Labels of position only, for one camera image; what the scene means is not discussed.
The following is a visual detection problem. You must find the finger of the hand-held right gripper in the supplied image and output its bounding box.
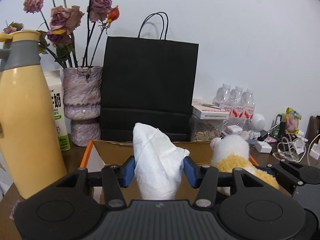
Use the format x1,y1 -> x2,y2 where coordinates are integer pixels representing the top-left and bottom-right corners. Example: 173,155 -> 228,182
260,160 -> 302,195

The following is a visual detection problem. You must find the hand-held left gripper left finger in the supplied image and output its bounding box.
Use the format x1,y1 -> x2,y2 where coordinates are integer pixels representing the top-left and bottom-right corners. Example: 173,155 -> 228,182
54,155 -> 137,210

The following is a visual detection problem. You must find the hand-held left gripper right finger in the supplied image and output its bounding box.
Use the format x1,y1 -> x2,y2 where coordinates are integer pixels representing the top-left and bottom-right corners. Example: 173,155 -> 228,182
183,156 -> 265,210

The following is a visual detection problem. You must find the cardboard box with orange edge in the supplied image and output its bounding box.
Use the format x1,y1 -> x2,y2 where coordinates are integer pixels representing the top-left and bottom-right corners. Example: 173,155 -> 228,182
79,139 -> 260,204

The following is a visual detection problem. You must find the white cloth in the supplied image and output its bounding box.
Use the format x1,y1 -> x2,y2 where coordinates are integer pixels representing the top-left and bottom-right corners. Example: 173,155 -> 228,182
132,122 -> 190,200

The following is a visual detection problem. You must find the white and yellow plush toy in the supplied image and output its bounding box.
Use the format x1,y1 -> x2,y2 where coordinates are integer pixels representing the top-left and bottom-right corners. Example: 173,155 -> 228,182
209,131 -> 280,195

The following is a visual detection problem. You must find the white charger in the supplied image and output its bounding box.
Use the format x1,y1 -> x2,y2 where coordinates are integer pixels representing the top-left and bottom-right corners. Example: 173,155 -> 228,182
255,141 -> 272,153

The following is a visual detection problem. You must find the clear seed container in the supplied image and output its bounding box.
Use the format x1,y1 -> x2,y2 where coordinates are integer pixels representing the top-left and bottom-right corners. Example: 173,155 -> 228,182
189,117 -> 225,142

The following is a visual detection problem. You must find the small green bottle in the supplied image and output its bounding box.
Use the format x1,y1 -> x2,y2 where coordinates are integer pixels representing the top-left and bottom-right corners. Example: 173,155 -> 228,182
272,114 -> 285,138

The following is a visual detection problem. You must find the yellow snack packet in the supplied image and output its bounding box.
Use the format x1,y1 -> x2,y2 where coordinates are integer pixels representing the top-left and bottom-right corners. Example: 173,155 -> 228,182
285,107 -> 302,134

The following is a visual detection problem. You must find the dark brown object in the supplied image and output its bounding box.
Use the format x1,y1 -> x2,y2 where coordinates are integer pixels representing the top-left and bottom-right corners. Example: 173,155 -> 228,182
309,115 -> 320,140

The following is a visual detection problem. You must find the white robot speaker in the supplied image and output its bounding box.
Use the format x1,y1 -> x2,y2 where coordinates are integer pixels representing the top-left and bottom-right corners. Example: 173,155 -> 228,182
249,113 -> 267,140

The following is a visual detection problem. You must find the white earbuds case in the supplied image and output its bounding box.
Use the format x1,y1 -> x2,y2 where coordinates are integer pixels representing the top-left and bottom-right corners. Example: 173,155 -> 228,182
225,125 -> 243,137

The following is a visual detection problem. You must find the white flat box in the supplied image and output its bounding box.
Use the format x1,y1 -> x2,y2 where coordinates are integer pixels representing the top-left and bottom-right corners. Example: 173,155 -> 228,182
192,99 -> 230,120

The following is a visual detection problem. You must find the white milk carton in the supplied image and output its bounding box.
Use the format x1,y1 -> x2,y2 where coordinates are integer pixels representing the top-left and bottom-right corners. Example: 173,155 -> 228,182
44,70 -> 72,152

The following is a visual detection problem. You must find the purple ceramic vase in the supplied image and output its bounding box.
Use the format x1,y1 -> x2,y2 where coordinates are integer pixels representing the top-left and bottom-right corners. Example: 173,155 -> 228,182
62,66 -> 103,147

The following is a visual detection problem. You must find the black paper bag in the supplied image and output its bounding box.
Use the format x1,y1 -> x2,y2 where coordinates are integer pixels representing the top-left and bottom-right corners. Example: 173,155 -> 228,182
100,12 -> 200,142

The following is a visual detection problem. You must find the yellow thermos jug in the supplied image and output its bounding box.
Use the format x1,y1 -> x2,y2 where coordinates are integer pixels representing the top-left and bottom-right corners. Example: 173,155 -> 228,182
0,30 -> 68,199

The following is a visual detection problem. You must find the dried rose bouquet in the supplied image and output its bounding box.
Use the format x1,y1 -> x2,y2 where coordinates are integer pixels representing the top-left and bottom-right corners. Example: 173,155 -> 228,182
2,0 -> 120,69

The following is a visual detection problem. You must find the white cable bundle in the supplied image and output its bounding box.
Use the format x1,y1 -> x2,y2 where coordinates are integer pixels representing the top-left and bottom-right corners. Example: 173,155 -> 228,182
272,132 -> 308,163

